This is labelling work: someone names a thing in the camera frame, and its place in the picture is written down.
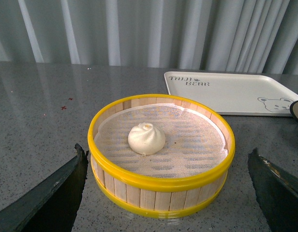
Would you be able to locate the white steamed bun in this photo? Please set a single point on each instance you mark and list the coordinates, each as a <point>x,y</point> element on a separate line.
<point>146,139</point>

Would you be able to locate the grey pleated curtain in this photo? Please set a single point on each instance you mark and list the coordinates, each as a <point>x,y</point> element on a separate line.
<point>258,36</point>

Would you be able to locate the white mesh steamer liner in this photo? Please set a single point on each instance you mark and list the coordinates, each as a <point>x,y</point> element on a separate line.
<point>193,145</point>

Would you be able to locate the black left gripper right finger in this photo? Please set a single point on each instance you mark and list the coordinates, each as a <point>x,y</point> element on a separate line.
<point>276,193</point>

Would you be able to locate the white bear print tray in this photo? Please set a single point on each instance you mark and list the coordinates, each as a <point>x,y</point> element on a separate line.
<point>233,94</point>

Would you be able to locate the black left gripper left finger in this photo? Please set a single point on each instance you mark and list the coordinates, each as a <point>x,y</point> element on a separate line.
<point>53,204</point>

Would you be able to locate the yellow rimmed bamboo steamer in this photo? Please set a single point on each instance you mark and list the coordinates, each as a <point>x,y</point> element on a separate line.
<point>151,196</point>

